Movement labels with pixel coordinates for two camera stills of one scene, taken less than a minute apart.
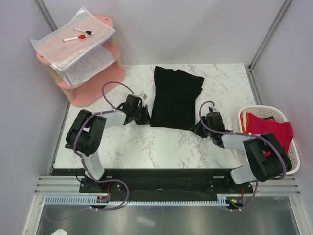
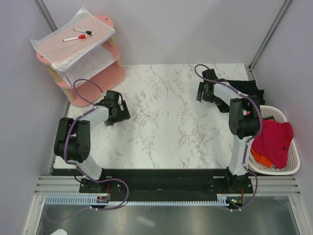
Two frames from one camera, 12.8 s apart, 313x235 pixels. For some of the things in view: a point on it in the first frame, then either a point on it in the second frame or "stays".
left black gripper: [146, 119] to [123, 114]
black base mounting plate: [161, 184] stays
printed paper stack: [101, 57] stays
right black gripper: [196, 130] to [201, 88]
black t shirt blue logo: [175, 94] to [248, 87]
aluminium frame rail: [262, 185] stays
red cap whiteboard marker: [82, 36] stays
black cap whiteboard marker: [89, 32] stays
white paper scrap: [59, 232] stays
